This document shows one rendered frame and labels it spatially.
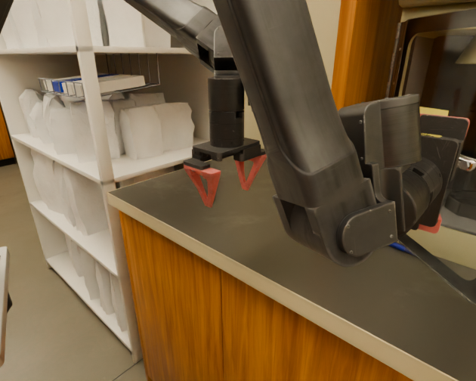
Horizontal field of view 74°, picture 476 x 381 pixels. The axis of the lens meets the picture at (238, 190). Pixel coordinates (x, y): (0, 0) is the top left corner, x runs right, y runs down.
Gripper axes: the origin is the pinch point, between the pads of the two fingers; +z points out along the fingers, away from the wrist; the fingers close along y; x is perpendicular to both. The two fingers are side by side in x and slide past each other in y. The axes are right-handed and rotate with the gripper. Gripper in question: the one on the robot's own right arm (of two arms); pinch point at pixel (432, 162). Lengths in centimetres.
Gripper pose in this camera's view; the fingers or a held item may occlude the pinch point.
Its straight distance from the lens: 50.2
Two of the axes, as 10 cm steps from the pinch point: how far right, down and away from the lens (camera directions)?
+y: 0.1, -9.2, -3.9
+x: -7.5, -2.6, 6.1
